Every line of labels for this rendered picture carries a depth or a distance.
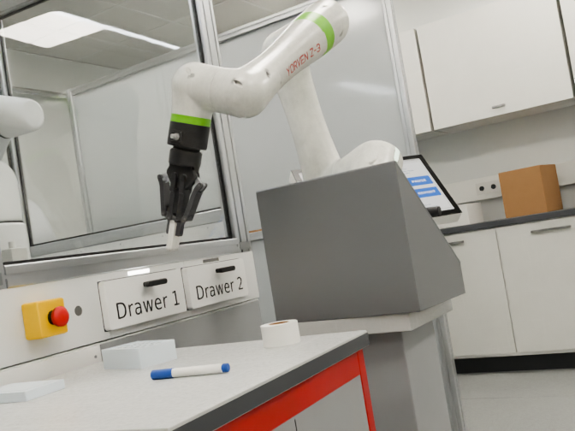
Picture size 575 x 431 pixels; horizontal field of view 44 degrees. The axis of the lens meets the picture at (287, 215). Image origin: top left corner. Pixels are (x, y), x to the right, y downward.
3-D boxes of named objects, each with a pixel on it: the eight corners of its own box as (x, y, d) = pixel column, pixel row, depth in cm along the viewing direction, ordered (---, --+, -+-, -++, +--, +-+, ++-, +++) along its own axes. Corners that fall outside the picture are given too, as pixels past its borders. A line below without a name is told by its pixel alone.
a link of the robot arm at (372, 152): (356, 232, 183) (369, 178, 195) (404, 214, 173) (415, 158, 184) (323, 203, 178) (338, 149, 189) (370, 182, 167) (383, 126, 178)
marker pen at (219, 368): (231, 371, 111) (229, 361, 111) (227, 374, 109) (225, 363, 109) (156, 379, 115) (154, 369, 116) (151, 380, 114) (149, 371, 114)
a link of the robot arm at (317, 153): (334, 216, 201) (276, 44, 207) (377, 199, 190) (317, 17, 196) (304, 223, 192) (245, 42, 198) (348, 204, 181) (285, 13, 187)
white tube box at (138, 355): (177, 358, 136) (174, 339, 136) (141, 369, 130) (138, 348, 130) (139, 359, 144) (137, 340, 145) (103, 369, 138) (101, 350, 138)
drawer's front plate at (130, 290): (186, 310, 182) (180, 268, 183) (110, 330, 157) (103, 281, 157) (181, 311, 183) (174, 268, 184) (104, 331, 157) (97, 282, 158)
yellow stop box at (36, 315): (71, 332, 142) (66, 296, 142) (44, 339, 136) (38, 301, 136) (53, 333, 144) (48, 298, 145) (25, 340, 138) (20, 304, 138)
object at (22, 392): (65, 387, 121) (63, 378, 122) (26, 401, 114) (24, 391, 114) (12, 392, 127) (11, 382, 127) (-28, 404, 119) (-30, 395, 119)
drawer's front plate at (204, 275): (249, 294, 210) (243, 257, 211) (192, 309, 185) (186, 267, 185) (244, 295, 211) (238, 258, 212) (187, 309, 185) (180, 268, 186)
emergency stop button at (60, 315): (73, 324, 140) (69, 304, 140) (57, 327, 136) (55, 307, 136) (62, 326, 141) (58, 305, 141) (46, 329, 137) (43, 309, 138)
